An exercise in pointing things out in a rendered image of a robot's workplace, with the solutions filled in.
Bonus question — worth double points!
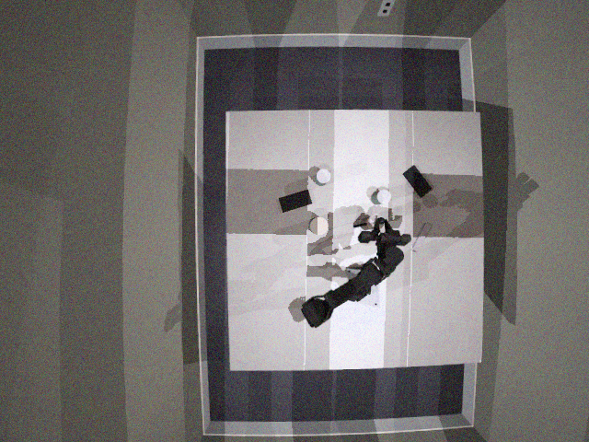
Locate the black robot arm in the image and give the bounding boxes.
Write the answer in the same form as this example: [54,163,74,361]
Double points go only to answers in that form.
[301,229,404,328]

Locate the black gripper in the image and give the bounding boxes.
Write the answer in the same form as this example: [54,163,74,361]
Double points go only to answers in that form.
[358,218,411,257]

